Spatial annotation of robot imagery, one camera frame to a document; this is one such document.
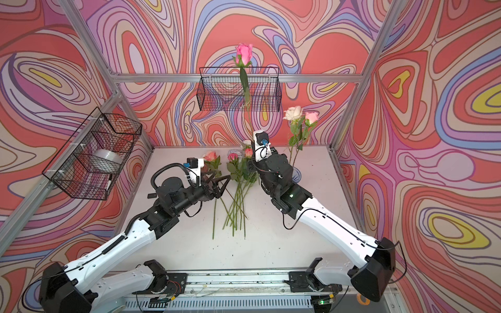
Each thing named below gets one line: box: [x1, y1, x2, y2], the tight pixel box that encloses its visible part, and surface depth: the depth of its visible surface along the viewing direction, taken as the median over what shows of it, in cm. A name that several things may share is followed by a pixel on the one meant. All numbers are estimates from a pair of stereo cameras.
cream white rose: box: [283, 105, 304, 165], surface depth 78 cm
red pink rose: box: [227, 152, 258, 231], surface depth 104 cm
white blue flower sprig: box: [227, 140, 252, 157], surface depth 114 cm
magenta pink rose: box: [232, 43, 254, 138], surface depth 54 cm
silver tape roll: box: [92, 148, 124, 164], surface depth 75 cm
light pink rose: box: [292, 111, 319, 167], surface depth 76 cm
